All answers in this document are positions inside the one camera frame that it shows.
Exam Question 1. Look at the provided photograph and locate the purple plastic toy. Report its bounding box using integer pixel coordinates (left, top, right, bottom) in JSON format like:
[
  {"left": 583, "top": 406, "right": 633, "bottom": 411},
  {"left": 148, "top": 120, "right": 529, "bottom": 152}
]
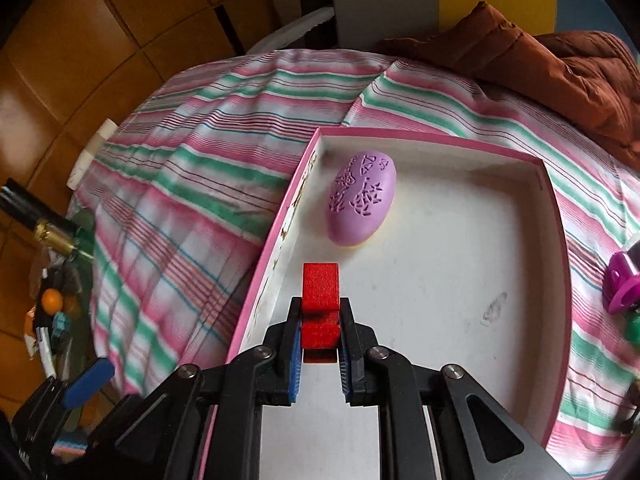
[{"left": 602, "top": 250, "right": 640, "bottom": 316}]

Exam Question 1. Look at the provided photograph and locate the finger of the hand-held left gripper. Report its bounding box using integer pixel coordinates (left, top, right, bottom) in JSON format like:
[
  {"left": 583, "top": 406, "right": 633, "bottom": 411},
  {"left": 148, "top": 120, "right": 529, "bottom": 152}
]
[{"left": 62, "top": 360, "right": 116, "bottom": 408}]

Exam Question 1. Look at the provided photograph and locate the white segmented pipe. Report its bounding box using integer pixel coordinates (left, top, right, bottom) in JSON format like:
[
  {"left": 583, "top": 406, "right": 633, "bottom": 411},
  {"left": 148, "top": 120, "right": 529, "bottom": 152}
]
[{"left": 67, "top": 119, "right": 118, "bottom": 191}]

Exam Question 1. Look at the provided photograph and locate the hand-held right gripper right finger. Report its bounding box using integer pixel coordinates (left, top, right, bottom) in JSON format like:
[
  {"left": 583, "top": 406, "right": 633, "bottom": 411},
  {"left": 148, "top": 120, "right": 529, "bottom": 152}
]
[{"left": 339, "top": 297, "right": 566, "bottom": 480}]

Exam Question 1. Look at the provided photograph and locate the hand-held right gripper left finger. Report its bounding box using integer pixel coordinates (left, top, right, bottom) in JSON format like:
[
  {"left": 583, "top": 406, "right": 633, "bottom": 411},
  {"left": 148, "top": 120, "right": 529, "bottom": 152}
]
[{"left": 115, "top": 297, "right": 306, "bottom": 480}]

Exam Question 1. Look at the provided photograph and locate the black gold-tipped rod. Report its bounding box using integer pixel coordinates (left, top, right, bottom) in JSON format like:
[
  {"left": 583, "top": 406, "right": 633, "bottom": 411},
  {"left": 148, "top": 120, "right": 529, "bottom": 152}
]
[{"left": 0, "top": 177, "right": 96, "bottom": 261}]

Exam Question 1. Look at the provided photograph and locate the red plastic block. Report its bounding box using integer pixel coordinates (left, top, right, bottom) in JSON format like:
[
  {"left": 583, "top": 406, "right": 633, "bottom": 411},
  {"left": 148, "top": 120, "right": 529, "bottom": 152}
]
[{"left": 301, "top": 263, "right": 342, "bottom": 365}]

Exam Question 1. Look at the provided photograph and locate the purple patterned oval toy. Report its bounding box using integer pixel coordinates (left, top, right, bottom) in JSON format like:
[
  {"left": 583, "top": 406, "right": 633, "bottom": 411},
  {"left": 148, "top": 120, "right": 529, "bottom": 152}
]
[{"left": 327, "top": 150, "right": 398, "bottom": 248}]

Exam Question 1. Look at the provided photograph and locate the brown quilt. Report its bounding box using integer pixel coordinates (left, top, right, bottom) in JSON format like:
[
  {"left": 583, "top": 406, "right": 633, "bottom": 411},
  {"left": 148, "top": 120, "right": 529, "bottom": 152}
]
[{"left": 375, "top": 2, "right": 640, "bottom": 166}]

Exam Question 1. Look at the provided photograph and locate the pink green striped bed sheet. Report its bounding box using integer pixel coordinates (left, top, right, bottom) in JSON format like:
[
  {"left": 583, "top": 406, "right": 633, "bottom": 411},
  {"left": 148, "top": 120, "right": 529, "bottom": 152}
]
[{"left": 67, "top": 50, "right": 640, "bottom": 461}]

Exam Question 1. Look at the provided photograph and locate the pink-rimmed white box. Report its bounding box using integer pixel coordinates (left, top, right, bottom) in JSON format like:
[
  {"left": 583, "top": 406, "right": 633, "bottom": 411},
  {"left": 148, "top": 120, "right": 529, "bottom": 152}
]
[{"left": 197, "top": 126, "right": 573, "bottom": 480}]

